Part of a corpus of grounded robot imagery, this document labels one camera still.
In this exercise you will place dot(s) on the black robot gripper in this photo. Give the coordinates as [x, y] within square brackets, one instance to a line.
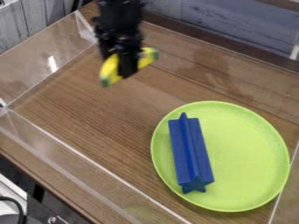
[118, 20]

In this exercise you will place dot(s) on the yellow toy banana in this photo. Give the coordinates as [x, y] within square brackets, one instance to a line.
[110, 70]

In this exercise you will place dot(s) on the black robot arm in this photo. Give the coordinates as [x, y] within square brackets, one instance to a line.
[124, 41]

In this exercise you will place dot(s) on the green round plate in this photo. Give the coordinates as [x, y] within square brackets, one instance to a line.
[248, 156]

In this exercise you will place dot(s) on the blue star-shaped block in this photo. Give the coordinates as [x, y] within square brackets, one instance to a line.
[191, 159]

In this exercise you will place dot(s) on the clear acrylic enclosure wall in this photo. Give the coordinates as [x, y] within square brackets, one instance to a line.
[79, 137]

